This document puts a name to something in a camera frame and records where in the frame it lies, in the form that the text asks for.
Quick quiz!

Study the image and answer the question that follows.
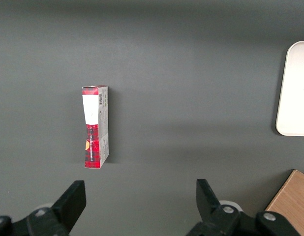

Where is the wooden drawer cabinet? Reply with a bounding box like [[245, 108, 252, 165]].
[[265, 169, 304, 236]]

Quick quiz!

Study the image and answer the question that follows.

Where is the red tartan cardboard box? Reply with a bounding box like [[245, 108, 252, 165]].
[[81, 85, 110, 170]]

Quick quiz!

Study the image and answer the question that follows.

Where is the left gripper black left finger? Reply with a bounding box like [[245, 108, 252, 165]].
[[0, 180, 87, 236]]

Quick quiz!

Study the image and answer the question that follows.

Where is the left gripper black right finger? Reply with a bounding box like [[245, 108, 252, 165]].
[[185, 178, 302, 236]]

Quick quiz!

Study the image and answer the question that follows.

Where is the beige rectangular tray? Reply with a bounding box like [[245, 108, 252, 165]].
[[275, 40, 304, 137]]

